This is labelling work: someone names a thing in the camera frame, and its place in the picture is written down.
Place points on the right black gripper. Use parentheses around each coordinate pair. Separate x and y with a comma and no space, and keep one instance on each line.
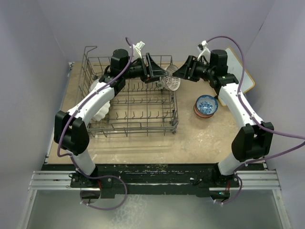
(184,72)

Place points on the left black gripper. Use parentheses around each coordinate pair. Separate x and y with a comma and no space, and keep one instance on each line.
(155,72)

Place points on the brown patterned white bowl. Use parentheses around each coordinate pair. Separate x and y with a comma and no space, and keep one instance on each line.
(169,82)

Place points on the blue floral white bowl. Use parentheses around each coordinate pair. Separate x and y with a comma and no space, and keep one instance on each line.
(206,104)

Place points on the orange red patterned bowl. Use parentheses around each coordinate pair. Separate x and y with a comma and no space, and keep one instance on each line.
(202,115)

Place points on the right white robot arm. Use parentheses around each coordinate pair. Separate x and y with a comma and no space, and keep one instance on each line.
(253,141)

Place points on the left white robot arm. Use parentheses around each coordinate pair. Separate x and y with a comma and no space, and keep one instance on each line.
(70,130)

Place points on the white fluted bowl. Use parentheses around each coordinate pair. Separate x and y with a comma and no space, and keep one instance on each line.
(101,114)

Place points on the grey wire dish rack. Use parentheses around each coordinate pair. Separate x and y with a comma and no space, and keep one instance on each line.
(139,108)

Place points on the small whiteboard yellow frame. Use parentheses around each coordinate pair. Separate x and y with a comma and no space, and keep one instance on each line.
(235,67)

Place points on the white cup with handle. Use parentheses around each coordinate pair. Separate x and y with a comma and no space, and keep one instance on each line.
(94,87)

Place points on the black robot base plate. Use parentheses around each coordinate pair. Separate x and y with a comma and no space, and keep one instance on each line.
(201,180)

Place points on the aluminium rail frame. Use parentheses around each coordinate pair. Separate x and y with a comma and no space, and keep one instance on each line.
(154,197)

